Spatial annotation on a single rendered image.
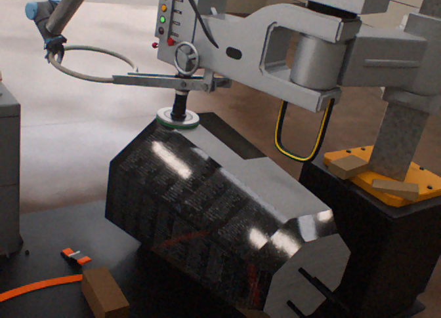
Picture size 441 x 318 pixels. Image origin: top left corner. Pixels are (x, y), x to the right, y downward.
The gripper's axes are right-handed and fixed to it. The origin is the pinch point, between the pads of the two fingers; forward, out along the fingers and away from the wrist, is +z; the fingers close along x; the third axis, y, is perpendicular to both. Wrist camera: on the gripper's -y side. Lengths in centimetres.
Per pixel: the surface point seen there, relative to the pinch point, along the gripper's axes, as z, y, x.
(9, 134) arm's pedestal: 14, 65, 8
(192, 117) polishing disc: -4, 30, 87
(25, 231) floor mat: 83, 48, 11
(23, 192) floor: 88, 9, -10
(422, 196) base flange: -2, 46, 203
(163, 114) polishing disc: -3, 35, 73
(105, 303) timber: 65, 99, 74
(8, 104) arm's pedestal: -1, 63, 7
